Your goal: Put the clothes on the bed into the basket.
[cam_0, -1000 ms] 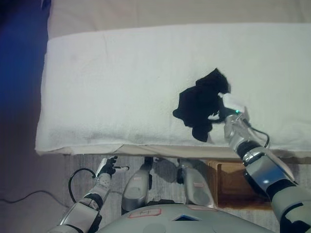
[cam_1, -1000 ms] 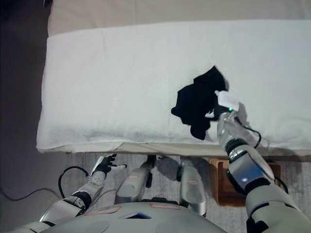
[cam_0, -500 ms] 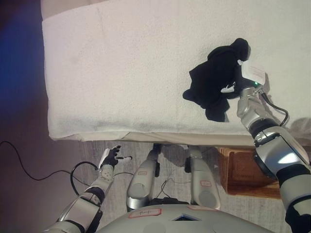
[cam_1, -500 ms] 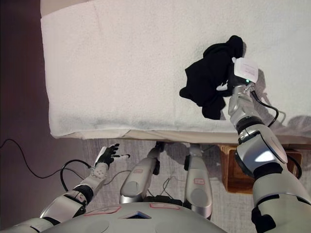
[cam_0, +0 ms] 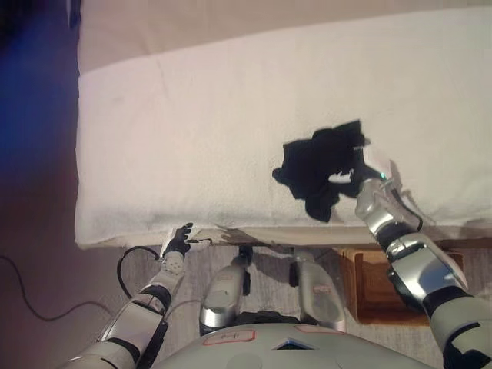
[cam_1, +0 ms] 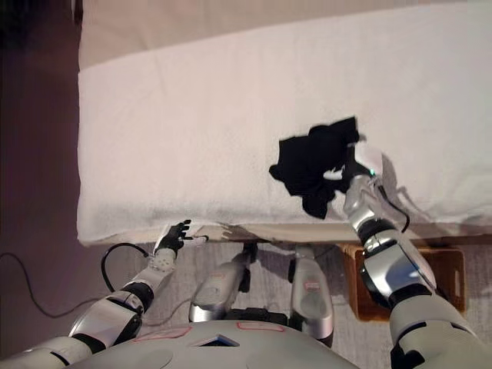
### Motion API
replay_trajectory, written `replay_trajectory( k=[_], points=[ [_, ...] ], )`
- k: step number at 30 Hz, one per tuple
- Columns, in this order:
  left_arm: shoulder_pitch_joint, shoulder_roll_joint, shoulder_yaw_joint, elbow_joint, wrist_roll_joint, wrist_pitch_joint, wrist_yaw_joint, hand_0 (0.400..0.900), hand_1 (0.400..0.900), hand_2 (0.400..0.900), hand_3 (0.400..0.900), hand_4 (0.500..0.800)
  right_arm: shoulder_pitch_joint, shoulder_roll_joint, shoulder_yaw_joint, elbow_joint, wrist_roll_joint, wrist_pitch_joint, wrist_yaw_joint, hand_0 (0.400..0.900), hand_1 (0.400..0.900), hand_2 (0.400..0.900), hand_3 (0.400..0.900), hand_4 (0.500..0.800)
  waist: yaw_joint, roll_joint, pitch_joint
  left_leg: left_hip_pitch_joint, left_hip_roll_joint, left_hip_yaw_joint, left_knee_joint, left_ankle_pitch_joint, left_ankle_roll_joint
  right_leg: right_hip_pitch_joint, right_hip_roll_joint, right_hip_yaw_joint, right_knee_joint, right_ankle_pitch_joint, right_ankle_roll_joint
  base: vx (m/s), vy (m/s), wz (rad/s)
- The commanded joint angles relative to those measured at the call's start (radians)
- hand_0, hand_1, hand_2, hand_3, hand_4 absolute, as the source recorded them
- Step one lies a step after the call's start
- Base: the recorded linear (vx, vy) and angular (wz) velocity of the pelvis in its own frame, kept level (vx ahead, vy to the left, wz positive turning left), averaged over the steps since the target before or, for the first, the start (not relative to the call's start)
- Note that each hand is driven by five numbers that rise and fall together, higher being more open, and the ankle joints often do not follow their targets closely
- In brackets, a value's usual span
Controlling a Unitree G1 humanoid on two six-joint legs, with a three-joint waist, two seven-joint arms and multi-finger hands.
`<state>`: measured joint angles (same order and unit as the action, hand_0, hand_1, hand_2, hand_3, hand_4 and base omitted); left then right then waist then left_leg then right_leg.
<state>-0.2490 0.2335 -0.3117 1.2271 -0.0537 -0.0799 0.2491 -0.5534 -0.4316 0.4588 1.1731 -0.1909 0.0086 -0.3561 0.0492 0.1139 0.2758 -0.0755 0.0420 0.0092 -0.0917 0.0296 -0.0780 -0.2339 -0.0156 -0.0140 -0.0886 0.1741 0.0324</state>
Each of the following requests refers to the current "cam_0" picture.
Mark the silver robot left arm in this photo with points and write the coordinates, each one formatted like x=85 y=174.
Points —
x=148 y=303

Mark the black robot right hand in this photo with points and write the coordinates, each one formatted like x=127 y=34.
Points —
x=365 y=165

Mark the bed with white blanket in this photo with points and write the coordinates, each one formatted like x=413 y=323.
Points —
x=192 y=153

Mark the black garment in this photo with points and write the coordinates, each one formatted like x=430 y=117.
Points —
x=311 y=173

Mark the brown wicker basket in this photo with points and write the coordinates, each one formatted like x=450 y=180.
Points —
x=369 y=292

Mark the silver robot left leg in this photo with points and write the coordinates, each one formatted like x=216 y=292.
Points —
x=225 y=288

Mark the grey robot torso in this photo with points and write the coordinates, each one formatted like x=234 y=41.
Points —
x=292 y=346

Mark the beige duvet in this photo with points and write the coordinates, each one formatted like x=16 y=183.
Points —
x=230 y=27

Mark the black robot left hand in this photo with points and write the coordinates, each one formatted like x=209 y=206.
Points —
x=180 y=240

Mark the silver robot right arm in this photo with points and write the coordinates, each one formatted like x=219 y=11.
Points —
x=423 y=269

